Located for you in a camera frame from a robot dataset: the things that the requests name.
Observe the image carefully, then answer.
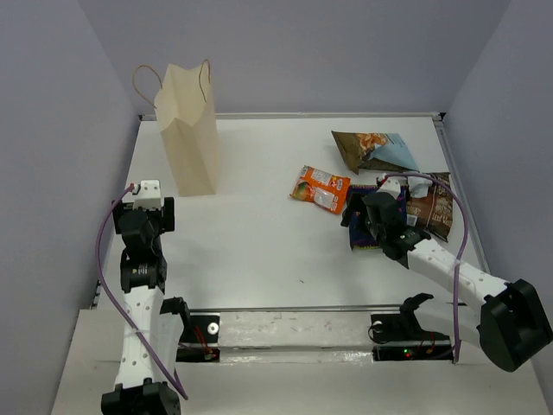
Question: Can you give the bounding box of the purple nut snack bag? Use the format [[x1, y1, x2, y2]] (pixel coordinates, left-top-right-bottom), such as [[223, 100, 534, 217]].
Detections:
[[346, 184, 408, 250]]

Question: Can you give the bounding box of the orange snack packet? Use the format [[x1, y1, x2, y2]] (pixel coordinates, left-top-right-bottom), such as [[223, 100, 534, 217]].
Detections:
[[289, 165, 351, 214]]

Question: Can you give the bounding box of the brown snack bag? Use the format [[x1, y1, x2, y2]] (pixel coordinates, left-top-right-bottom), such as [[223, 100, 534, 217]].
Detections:
[[406, 176, 454, 242]]

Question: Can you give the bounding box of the light blue cassava chips bag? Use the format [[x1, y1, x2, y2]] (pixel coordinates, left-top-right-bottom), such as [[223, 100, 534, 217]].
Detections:
[[331, 131, 419, 174]]

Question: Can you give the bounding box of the brown paper bag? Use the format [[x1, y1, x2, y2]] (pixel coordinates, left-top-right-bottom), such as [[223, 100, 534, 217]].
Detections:
[[131, 59, 219, 196]]

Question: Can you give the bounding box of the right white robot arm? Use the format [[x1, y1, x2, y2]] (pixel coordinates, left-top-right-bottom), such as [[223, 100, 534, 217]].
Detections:
[[341, 192, 552, 372]]

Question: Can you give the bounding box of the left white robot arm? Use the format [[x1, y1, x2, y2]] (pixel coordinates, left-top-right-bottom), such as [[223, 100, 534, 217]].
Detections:
[[100, 195, 191, 414]]

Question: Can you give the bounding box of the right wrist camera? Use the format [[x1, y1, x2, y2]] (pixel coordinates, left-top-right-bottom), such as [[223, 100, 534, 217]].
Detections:
[[377, 175, 402, 199]]

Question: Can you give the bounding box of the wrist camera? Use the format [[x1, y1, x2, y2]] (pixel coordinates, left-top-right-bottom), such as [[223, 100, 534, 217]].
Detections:
[[131, 180, 163, 211], [377, 175, 402, 199]]

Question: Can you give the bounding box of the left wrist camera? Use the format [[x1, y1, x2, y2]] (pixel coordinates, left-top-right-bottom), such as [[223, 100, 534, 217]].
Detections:
[[131, 180, 163, 211]]

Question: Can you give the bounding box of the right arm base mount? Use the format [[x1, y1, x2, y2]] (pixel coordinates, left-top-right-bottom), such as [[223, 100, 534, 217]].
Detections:
[[367, 293, 454, 361]]

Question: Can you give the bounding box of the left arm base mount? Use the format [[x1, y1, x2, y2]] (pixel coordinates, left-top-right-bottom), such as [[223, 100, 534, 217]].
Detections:
[[176, 313, 220, 363]]

